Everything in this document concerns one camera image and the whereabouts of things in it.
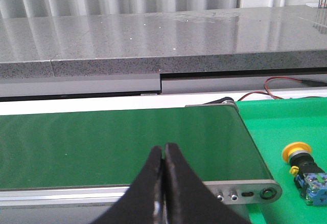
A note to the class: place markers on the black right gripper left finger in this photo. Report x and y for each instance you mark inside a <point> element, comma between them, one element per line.
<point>143,201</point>

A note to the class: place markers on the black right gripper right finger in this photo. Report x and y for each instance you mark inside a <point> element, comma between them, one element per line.
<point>188,200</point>

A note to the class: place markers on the yellow push button switch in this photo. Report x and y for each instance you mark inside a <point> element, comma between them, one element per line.
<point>308,177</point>

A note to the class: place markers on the green conveyor belt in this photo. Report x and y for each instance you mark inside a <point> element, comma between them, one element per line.
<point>115,144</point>

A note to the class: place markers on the bright green tray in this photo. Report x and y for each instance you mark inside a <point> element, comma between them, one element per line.
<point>274,124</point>

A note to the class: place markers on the grey granite counter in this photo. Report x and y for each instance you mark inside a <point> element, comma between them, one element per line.
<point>281,39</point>

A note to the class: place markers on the aluminium conveyor frame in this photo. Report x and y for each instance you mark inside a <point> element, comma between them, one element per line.
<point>245,192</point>

